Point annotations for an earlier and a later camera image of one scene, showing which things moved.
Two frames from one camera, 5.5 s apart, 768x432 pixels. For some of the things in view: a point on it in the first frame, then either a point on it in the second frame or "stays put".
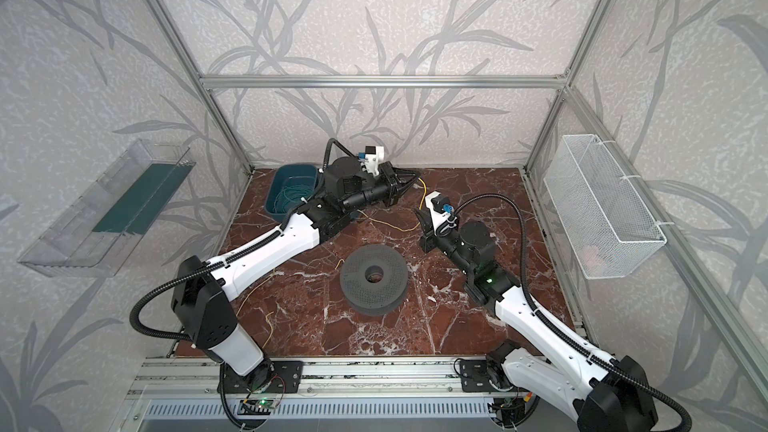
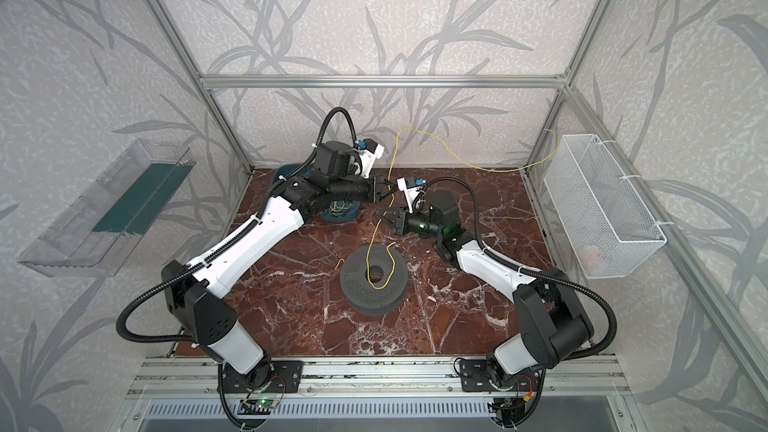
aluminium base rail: [325, 378] stays put
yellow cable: [341, 261] to [390, 187]
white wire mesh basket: [609, 228] stays put
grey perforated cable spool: [374, 298] stays put
